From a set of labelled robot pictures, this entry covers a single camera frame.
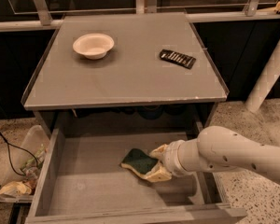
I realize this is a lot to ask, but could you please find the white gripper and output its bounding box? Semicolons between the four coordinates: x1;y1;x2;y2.
145;140;190;183

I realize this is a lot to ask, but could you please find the green and yellow sponge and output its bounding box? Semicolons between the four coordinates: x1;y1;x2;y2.
120;148;158;179

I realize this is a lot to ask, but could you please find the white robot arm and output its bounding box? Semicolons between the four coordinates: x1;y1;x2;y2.
149;126;280;185

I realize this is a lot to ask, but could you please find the grey cabinet with top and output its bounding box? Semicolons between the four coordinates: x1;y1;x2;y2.
22;13;228;132

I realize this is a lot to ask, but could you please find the open grey top drawer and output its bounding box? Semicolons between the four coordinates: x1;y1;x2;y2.
25;124;246;224

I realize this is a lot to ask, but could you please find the black snack bar packet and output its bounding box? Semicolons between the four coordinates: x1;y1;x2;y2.
159;49;196;69

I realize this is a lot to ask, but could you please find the white paper bowl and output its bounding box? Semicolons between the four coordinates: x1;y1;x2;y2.
73;34;115;60

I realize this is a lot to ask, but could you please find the clear plastic trash bin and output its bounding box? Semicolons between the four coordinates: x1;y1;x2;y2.
0;125;49;203

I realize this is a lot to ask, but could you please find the crumpled yellow wrapper in bin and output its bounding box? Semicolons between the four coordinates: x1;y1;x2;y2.
0;181;32;197

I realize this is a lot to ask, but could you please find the grey metal railing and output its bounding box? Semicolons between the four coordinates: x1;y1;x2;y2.
0;0;280;32

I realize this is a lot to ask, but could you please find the white diagonal pole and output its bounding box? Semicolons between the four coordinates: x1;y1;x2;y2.
245;39;280;113

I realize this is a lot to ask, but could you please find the black cable on floor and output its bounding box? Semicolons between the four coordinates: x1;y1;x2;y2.
0;121;40;176

